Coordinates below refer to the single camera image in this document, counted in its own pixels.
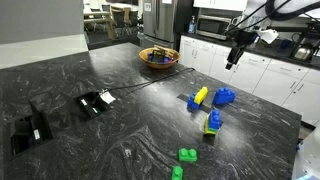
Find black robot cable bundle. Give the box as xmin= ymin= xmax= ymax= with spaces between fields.
xmin=224 ymin=0 xmax=320 ymax=35

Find stainless steel microwave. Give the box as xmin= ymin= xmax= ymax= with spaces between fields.
xmin=195 ymin=14 xmax=234 ymax=41

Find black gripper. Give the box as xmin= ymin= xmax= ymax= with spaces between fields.
xmin=225 ymin=29 xmax=260 ymax=71

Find large blue building block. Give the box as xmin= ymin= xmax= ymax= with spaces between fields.
xmin=212 ymin=87 xmax=237 ymax=107

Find small pop-up outlet box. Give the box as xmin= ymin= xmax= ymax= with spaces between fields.
xmin=73 ymin=91 xmax=112 ymax=122

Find white plug adapter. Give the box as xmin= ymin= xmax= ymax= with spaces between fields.
xmin=99 ymin=90 xmax=117 ymax=105

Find white base cabinets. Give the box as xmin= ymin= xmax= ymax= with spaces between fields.
xmin=178 ymin=34 xmax=320 ymax=127

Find blue building block on stack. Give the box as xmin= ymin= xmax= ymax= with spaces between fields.
xmin=208 ymin=109 xmax=223 ymax=131

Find wide green building block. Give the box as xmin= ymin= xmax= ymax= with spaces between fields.
xmin=178 ymin=147 xmax=199 ymax=163

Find blue soap bottle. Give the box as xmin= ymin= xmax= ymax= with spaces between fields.
xmin=187 ymin=15 xmax=197 ymax=35

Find large pop-up outlet box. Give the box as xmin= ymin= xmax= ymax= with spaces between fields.
xmin=8 ymin=100 xmax=55 ymax=158

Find small blue building block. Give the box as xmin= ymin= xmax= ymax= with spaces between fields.
xmin=186 ymin=92 xmax=202 ymax=112

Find white device with blue part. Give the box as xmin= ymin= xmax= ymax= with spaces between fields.
xmin=291 ymin=122 xmax=320 ymax=180

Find wooden dining table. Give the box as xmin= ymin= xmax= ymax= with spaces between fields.
xmin=83 ymin=11 xmax=117 ymax=41

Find wooden bowl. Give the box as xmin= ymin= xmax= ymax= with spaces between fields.
xmin=138 ymin=46 xmax=182 ymax=70

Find black power cable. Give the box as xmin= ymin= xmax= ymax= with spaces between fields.
xmin=98 ymin=67 xmax=196 ymax=95

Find yellow building block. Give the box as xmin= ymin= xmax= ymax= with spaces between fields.
xmin=193 ymin=86 xmax=210 ymax=106

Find white wall cabinet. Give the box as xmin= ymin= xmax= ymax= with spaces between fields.
xmin=192 ymin=0 xmax=250 ymax=12

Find short black tape patch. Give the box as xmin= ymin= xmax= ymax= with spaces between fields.
xmin=201 ymin=133 xmax=217 ymax=147

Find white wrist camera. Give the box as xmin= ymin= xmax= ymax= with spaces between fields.
xmin=257 ymin=28 xmax=280 ymax=45

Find stainless steel refrigerator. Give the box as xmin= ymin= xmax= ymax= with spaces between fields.
xmin=142 ymin=0 xmax=195 ymax=44

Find narrow green building block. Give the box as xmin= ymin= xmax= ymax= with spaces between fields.
xmin=170 ymin=165 xmax=184 ymax=180

